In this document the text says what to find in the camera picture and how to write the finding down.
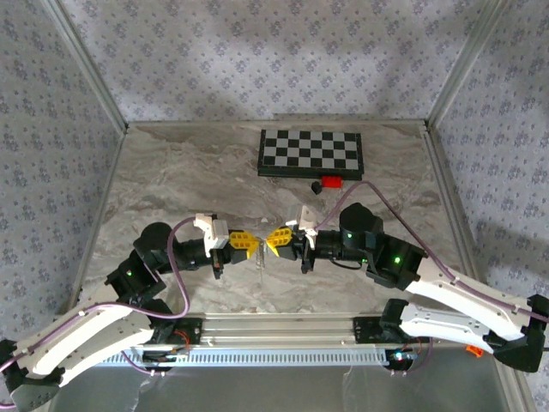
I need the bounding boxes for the black and grey chessboard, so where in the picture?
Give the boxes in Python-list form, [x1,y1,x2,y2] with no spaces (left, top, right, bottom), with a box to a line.
[256,128,365,182]

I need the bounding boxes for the small circuit board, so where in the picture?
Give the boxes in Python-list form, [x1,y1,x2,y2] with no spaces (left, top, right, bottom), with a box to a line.
[142,349,190,368]
[387,348,418,368]

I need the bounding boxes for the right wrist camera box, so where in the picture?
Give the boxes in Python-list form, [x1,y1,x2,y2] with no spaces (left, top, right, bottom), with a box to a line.
[286,204,319,236]

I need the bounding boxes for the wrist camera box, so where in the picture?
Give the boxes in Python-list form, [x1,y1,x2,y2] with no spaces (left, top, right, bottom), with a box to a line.
[193,212,232,258]
[286,204,319,236]

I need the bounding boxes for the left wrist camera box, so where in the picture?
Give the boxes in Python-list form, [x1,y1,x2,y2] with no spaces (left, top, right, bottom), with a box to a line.
[193,212,232,258]

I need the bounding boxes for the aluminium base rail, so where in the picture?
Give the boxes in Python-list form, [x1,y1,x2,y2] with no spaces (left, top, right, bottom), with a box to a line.
[128,312,430,347]

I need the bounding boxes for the aluminium frame side rail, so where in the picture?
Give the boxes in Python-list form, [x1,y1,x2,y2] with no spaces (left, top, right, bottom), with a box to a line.
[422,124,480,280]
[68,126,130,308]

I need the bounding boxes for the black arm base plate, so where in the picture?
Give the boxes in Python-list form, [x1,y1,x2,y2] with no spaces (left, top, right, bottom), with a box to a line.
[352,316,413,344]
[149,316,203,345]

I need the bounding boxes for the grey slotted cable duct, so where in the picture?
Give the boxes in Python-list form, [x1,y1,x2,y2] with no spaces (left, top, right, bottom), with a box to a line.
[98,346,387,368]

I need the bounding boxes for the aluminium frame wall rail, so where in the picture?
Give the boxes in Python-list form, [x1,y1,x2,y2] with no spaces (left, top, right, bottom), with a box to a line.
[127,113,428,128]

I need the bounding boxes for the aluminium frame post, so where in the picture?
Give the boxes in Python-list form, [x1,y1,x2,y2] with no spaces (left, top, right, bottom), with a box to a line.
[42,0,130,132]
[426,0,514,128]

